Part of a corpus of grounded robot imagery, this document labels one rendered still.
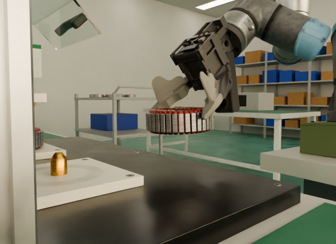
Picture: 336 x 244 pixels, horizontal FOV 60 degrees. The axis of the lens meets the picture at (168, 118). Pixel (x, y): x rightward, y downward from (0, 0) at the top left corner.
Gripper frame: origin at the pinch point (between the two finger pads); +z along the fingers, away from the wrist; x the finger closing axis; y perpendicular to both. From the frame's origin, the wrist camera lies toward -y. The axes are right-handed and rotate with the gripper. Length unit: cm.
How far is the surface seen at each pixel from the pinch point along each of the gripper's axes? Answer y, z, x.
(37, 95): 17.6, 14.5, 3.0
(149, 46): -160, -385, -533
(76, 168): 6.5, 16.4, -1.3
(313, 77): -348, -472, -228
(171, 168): -3.1, 7.3, 2.8
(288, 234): -2.4, 11.3, 23.1
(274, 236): -1.5, 12.3, 22.5
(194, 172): -3.7, 6.6, 6.8
